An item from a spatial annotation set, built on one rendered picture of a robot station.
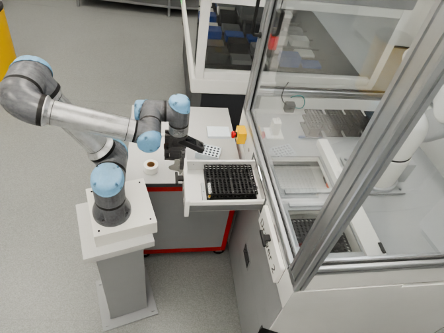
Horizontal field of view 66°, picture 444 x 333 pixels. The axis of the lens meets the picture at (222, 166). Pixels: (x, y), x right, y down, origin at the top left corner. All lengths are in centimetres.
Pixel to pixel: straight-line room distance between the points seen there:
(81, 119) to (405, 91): 85
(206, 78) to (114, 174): 104
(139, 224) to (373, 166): 96
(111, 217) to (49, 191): 138
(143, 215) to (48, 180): 146
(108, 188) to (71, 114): 31
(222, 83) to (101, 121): 119
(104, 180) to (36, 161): 172
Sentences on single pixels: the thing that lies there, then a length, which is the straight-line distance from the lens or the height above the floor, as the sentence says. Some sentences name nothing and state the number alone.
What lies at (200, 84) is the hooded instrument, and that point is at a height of 87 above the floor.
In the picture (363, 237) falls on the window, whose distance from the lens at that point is 108.
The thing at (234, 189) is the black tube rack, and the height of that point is 90.
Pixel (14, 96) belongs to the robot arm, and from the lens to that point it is 114.
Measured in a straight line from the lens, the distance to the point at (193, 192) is 155.
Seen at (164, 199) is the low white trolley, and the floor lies 62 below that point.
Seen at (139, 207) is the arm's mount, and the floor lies 84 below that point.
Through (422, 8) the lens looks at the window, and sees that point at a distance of 76.
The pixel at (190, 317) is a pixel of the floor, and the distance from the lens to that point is 216.
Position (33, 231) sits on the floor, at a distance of 257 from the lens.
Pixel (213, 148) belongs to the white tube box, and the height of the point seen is 80.
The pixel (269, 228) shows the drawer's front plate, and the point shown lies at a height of 92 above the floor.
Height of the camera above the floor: 202
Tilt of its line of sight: 45 degrees down
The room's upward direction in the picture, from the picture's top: 10 degrees clockwise
